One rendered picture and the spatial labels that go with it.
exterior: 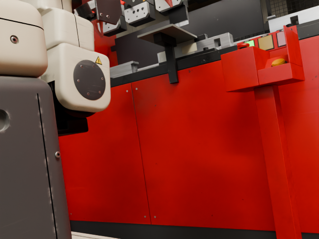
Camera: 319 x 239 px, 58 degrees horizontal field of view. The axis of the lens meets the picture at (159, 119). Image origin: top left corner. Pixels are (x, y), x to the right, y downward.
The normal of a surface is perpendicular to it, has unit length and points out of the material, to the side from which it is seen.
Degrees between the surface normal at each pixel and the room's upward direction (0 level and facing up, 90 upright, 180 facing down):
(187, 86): 90
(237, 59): 90
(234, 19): 90
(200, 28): 90
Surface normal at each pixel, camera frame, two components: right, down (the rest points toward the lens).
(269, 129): -0.61, 0.07
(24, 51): 0.80, -0.13
